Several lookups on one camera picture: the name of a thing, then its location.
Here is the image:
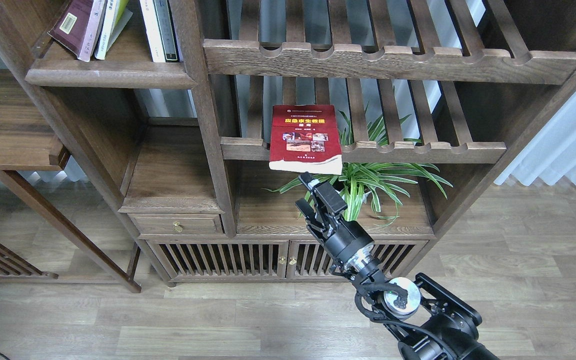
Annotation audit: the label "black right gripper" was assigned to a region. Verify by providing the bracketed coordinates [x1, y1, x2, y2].
[295, 171, 350, 243]

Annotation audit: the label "maroon book white characters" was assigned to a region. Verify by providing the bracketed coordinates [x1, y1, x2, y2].
[48, 0, 106, 62]

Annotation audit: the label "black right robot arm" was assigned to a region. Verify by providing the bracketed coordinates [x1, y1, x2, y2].
[296, 172, 496, 360]

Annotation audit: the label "green spider plant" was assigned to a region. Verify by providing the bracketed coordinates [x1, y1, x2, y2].
[264, 111, 453, 227]

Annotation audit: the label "red book with photos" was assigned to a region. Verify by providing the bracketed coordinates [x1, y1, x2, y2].
[269, 104, 343, 175]

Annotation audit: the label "dark wooden bookshelf cabinet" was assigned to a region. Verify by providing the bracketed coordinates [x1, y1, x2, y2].
[0, 0, 576, 284]

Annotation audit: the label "brass drawer knob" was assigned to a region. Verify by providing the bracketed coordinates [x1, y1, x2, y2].
[173, 221, 184, 233]

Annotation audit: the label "dark green upright book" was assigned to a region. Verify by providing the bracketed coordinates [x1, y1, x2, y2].
[154, 0, 180, 63]

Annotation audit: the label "white upright book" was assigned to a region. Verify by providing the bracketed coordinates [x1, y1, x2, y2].
[139, 0, 167, 63]

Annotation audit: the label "white green leaning book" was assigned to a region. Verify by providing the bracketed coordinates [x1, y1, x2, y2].
[94, 0, 133, 60]

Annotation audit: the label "white pleated curtain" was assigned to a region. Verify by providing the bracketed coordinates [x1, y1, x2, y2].
[494, 92, 576, 186]

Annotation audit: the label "wooden side table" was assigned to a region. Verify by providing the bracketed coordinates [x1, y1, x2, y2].
[0, 69, 141, 293]

